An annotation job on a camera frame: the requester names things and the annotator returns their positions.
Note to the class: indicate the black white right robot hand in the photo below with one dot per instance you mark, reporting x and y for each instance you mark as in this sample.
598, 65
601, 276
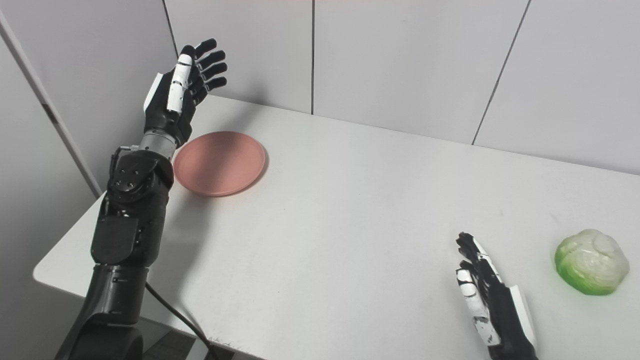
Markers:
502, 320

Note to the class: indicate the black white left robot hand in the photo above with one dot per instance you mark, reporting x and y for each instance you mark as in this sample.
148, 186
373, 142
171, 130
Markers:
162, 112

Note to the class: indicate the pink round plate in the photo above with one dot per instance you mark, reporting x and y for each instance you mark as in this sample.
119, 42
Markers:
220, 162

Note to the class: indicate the green white toy cabbage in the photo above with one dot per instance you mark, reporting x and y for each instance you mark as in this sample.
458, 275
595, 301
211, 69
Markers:
592, 262

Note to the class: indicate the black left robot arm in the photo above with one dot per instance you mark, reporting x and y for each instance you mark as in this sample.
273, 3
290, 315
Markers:
130, 210

